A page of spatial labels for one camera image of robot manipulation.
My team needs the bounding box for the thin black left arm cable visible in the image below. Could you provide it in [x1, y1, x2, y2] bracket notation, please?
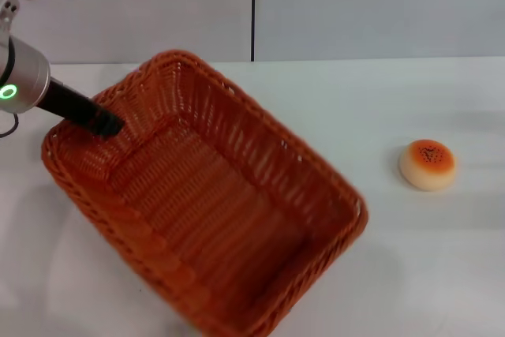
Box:
[0, 112, 21, 138]

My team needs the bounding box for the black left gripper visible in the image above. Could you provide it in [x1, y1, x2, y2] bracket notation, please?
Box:
[37, 79, 124, 139]

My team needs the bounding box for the orange woven plastic basket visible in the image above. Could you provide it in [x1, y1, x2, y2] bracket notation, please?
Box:
[41, 49, 368, 337]

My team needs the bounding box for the round toy bread bun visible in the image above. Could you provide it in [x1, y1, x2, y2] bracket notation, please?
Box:
[398, 139, 456, 193]

